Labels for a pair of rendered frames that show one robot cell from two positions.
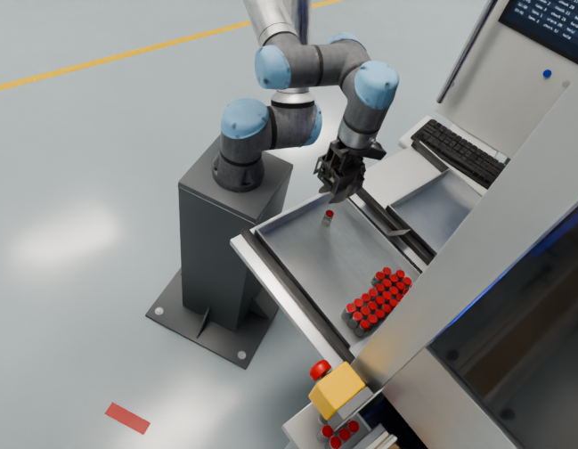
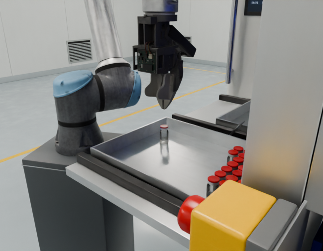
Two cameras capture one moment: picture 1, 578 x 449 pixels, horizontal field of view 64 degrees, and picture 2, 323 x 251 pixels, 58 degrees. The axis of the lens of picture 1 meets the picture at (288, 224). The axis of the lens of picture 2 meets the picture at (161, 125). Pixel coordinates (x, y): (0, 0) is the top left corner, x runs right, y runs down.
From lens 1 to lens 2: 0.60 m
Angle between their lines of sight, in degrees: 31
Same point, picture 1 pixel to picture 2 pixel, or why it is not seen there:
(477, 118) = not seen: hidden behind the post
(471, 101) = (250, 75)
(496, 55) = (253, 37)
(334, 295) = (191, 186)
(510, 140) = not seen: hidden behind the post
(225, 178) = (66, 144)
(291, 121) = (114, 78)
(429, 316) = not seen: outside the picture
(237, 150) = (70, 108)
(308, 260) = (154, 166)
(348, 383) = (247, 199)
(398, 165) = (214, 108)
